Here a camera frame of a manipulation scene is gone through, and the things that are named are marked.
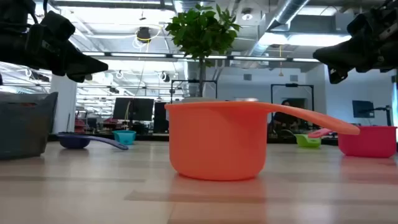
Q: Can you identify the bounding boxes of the green leafy plant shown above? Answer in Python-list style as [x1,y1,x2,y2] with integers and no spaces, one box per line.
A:
[164,3,242,98]

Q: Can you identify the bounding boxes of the black metal rig frame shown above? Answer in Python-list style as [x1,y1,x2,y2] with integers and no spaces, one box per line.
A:
[270,83,315,116]

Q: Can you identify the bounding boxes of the grey plastic basket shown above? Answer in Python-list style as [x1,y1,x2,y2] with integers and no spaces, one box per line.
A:
[0,91,59,160]

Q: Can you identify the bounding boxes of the small teal measuring cup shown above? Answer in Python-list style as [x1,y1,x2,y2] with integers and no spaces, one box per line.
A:
[112,129,137,146]

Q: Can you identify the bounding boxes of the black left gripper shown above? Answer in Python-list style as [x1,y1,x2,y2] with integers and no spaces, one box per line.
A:
[26,23,109,83]

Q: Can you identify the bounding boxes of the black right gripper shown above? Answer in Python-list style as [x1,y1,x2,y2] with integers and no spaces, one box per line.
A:
[313,0,398,85]

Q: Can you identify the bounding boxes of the person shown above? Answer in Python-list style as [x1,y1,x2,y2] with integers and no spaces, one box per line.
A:
[269,99,307,138]

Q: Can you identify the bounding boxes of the large orange measuring cup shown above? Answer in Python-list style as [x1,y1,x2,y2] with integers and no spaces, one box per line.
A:
[164,100,361,182]

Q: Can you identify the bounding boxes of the lime green measuring cup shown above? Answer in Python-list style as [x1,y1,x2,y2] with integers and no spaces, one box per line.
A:
[294,133,322,149]

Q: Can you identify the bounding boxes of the large black monitor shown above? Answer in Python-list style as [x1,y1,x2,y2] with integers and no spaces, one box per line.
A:
[113,97,155,122]

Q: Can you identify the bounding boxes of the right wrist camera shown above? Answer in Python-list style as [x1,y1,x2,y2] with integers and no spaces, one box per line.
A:
[346,14,376,40]

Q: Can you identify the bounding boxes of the black aluminium table frame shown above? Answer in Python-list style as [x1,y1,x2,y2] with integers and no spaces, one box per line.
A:
[48,132,340,146]

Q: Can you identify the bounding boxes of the pink measuring cup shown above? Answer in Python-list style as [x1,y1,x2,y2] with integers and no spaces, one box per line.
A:
[307,125,398,159]

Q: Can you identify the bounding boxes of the small dark monitor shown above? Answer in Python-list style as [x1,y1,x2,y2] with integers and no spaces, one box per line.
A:
[352,100,376,119]

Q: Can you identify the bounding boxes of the black ceiling device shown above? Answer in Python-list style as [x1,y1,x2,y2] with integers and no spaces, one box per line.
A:
[136,26,152,43]

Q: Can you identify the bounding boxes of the narrow black monitor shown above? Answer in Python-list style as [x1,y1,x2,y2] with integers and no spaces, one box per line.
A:
[154,101,169,133]

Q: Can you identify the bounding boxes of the dark purple measuring cup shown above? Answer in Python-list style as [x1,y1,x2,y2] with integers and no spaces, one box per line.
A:
[57,132,129,151]

